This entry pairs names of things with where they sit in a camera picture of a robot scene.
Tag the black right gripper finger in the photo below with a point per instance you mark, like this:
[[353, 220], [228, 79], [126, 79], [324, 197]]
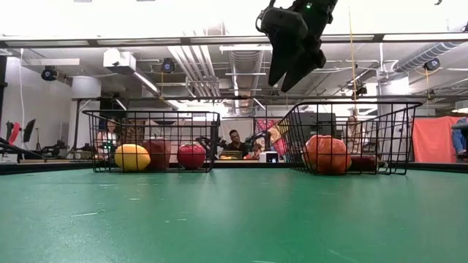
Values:
[[281, 58], [301, 67]]

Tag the orange-red pumpkin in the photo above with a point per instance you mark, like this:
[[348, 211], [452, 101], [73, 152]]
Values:
[[327, 155]]

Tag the red tomato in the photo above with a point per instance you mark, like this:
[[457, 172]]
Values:
[[192, 156]]

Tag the dark red apple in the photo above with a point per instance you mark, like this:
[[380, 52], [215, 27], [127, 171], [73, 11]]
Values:
[[160, 153]]

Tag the yellow lemon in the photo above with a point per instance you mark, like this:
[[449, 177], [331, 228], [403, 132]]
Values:
[[131, 158]]

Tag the person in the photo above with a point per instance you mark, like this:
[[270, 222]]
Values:
[[108, 137], [235, 146], [460, 137], [352, 128]]

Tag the small white screen device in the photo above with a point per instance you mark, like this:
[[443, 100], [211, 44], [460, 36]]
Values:
[[268, 157]]

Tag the orange cloth screen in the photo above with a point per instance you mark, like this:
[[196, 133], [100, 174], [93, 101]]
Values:
[[431, 140]]

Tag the white ceiling air unit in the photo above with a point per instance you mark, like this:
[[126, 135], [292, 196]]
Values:
[[118, 60]]

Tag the green table mat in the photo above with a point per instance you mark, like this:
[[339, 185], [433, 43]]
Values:
[[219, 219]]

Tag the black monitor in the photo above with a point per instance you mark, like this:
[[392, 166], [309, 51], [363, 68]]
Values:
[[29, 129]]

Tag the colourful patterned wall cloth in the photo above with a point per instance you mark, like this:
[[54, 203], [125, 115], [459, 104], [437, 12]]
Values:
[[278, 140]]

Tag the silver ventilation duct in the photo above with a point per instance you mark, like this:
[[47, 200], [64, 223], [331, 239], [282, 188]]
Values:
[[424, 55]]

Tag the black table frame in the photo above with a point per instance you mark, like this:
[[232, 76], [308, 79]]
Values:
[[36, 167]]

